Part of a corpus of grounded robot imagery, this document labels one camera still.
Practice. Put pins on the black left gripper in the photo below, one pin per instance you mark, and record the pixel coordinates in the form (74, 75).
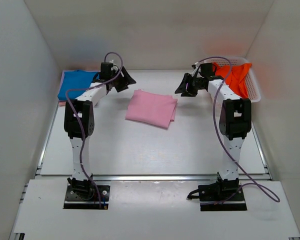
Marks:
(125, 81)

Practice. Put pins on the orange t shirt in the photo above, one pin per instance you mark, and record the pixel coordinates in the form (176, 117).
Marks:
(236, 80)

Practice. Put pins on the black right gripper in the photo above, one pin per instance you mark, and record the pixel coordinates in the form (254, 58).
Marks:
(186, 91)

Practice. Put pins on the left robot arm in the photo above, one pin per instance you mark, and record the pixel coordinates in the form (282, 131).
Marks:
(79, 123)

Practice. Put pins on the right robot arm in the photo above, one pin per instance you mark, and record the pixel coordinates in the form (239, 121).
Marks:
(232, 127)

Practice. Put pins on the folded blue t shirt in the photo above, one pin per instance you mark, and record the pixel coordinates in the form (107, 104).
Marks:
(75, 79)

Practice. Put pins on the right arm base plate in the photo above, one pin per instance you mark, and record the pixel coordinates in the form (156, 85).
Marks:
(221, 196)

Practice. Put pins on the aluminium table rail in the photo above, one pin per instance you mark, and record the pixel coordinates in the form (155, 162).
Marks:
(180, 177)

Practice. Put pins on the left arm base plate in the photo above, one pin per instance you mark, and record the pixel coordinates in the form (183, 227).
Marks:
(74, 200)

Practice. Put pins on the pink t shirt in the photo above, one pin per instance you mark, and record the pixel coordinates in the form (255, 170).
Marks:
(154, 109)

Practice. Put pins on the white plastic basket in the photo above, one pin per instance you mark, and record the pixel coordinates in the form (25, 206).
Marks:
(250, 79)

